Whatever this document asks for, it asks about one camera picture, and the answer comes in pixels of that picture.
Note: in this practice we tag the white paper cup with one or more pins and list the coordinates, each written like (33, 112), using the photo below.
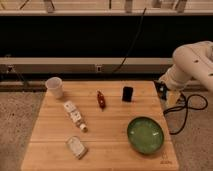
(54, 85)

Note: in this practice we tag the green bowl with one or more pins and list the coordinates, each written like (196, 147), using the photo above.
(145, 135)

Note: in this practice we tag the wooden cutting board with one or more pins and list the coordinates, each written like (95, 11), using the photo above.
(106, 138)

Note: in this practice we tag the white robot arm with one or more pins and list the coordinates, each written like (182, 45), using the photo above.
(189, 61)

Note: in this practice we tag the white plastic bottle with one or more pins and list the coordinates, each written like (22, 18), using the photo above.
(75, 115)

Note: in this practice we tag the black eraser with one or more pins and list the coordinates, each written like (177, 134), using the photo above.
(127, 94)

